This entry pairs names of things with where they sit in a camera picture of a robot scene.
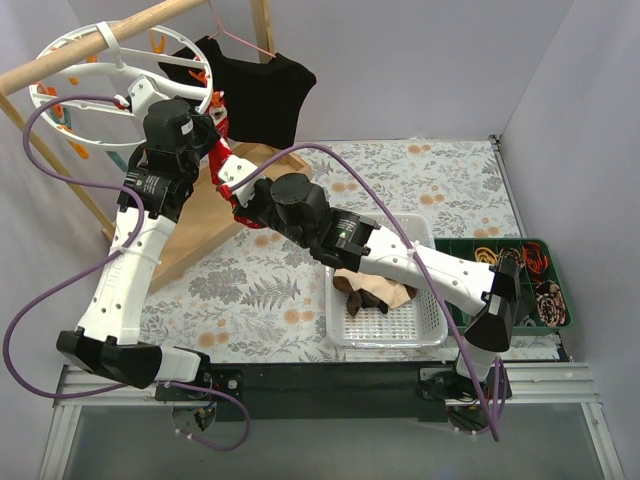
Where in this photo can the black sock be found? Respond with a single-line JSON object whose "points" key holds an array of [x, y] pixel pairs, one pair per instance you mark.
{"points": [[369, 300]]}

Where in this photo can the floral table mat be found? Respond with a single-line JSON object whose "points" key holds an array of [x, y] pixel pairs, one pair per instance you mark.
{"points": [[259, 298]]}

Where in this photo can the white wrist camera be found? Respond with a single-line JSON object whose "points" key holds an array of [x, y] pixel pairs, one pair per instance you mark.
{"points": [[141, 95], [238, 176]]}

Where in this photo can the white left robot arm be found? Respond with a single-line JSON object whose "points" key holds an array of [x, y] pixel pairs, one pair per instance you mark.
{"points": [[160, 179]]}

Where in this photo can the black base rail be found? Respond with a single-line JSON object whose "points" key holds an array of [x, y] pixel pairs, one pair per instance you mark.
{"points": [[330, 391]]}

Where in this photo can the large black hanging cloth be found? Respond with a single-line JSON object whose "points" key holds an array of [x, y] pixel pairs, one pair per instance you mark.
{"points": [[263, 100]]}

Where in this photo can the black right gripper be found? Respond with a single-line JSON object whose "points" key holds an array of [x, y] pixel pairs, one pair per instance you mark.
{"points": [[248, 212]]}

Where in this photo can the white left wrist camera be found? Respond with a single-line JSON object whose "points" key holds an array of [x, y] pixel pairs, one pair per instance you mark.
{"points": [[141, 95]]}

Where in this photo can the white round clip hanger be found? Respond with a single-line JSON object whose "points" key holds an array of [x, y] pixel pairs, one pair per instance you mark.
{"points": [[174, 62]]}

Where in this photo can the wooden hanger rack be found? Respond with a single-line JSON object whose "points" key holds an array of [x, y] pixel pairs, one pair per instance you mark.
{"points": [[207, 221]]}

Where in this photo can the green compartment tray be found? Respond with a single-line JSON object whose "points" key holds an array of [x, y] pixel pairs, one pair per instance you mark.
{"points": [[544, 307]]}

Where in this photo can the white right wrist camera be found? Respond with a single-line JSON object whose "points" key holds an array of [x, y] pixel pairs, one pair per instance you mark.
{"points": [[238, 176]]}

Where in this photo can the white plastic basket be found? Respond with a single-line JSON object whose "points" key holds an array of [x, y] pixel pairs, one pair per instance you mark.
{"points": [[367, 311]]}

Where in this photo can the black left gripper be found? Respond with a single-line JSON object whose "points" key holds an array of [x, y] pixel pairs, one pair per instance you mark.
{"points": [[204, 132]]}

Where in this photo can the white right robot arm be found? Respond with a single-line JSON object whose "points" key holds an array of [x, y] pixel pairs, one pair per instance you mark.
{"points": [[297, 208]]}

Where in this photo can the cream brown striped sock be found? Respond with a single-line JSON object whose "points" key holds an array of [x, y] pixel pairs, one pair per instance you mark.
{"points": [[393, 293], [350, 283]]}

